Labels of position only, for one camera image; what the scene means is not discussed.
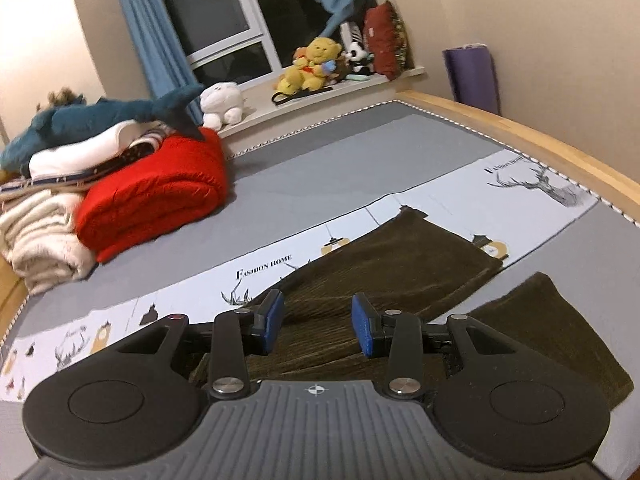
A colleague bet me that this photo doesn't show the dark olive corduroy pants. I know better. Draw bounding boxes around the dark olive corduroy pants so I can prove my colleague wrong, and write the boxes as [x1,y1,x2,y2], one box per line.
[247,208,634,408]

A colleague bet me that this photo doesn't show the grey printed bed sheet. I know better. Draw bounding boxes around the grey printed bed sheet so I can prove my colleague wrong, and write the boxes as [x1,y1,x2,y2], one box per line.
[0,98,640,480]

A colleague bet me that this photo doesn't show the red folded quilt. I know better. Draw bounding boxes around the red folded quilt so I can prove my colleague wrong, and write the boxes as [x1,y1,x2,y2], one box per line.
[75,128,230,263]

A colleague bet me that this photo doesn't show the cream folded fleece blanket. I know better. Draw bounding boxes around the cream folded fleece blanket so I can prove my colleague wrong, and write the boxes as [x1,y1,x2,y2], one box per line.
[1,190,96,295]

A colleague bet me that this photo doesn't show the navy patterned folded blanket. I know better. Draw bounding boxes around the navy patterned folded blanket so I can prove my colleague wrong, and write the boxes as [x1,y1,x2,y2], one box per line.
[1,120,172,202]

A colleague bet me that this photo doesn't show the white plush toy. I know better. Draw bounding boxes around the white plush toy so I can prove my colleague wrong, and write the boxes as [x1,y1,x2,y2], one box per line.
[200,82,244,131]

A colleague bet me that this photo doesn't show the white folded pillow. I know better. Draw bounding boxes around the white folded pillow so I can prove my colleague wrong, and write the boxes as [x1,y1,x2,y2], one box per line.
[28,120,169,179]

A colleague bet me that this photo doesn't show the purple rolled yoga mat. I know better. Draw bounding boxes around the purple rolled yoga mat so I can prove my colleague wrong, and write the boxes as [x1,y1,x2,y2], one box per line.
[442,44,500,115]

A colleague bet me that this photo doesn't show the yellow bear plush toy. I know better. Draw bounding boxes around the yellow bear plush toy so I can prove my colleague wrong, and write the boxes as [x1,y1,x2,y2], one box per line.
[271,37,342,106]

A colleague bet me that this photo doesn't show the blue shark plush toy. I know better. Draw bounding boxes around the blue shark plush toy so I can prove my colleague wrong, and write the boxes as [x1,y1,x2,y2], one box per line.
[1,84,204,177]

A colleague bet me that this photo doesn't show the panda plush toy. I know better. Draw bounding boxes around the panda plush toy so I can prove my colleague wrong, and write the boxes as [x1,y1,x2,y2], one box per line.
[345,40,374,76]

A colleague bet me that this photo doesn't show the dark red cushion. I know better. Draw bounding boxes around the dark red cushion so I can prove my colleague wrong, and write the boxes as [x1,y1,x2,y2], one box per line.
[363,1,409,80]

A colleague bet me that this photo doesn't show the brown plush toy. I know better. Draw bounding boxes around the brown plush toy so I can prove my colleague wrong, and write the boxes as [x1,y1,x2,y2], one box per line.
[36,87,87,113]

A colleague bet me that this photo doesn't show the blue left curtain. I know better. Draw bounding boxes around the blue left curtain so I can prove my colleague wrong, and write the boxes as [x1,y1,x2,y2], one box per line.
[119,0,198,98]

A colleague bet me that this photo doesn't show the white framed window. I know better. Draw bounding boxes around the white framed window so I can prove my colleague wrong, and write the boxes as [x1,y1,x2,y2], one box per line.
[150,0,381,91]

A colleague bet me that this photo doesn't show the wooden bed frame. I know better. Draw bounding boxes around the wooden bed frame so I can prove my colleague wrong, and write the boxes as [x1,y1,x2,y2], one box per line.
[1,91,639,344]

